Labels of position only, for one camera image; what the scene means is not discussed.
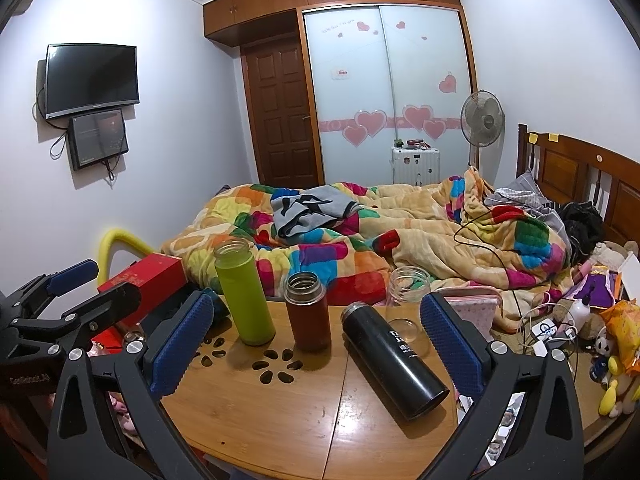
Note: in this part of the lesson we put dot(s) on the yellow plush toy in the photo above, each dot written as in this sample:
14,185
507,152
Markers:
620,355

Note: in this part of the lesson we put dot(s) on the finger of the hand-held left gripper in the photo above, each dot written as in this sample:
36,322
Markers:
107,302
70,277

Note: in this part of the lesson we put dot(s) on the green thermos cup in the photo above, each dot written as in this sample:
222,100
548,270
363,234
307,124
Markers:
245,295

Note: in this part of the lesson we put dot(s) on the white charger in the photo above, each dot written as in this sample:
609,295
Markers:
544,329

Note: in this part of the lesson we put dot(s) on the wooden bed headboard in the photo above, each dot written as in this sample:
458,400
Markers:
575,170

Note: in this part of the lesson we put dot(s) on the white suitcase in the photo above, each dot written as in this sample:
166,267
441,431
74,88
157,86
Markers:
415,166

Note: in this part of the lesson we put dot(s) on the clear glass jar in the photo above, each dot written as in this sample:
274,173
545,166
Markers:
407,292

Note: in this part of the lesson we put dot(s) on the red item on suitcase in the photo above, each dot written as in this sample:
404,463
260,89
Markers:
417,143

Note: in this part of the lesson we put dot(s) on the standing electric fan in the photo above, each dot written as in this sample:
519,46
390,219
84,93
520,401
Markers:
482,117

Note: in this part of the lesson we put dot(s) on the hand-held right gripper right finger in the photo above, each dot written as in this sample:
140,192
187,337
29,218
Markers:
450,350

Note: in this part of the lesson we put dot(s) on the beige plush bear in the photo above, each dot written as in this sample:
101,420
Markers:
615,255

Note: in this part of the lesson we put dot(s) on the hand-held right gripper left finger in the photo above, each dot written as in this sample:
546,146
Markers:
179,347

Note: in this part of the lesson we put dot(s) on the pink pouch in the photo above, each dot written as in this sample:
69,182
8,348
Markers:
475,310

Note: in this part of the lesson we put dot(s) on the grey checked pillow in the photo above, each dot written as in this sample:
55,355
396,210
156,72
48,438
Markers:
520,192

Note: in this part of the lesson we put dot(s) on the red cardboard box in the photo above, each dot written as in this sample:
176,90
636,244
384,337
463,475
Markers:
150,275

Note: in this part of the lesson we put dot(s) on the small black monitor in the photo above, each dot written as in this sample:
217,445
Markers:
97,137

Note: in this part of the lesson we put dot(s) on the wooden wardrobe with glass doors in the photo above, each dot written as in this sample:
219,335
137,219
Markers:
390,70

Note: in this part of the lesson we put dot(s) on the black thermos cup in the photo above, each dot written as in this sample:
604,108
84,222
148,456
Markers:
395,360

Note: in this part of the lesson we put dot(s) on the grey printed cloth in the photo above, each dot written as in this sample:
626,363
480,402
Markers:
310,210

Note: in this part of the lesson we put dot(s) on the red-brown thermos cup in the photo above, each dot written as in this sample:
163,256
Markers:
309,317

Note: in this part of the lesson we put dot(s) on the small white bottle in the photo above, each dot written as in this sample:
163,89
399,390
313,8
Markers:
581,312

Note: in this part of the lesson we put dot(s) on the colourful patchwork blanket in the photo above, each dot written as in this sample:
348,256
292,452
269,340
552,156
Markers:
425,245

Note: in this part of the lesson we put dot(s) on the dark wooden door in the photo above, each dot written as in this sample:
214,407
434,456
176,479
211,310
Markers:
280,115

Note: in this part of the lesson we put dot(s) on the yellow foam tube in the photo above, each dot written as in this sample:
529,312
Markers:
117,240

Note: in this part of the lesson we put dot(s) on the purple box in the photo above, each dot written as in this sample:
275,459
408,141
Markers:
597,290

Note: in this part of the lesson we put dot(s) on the wall-mounted black television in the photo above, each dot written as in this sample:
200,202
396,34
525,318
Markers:
92,79

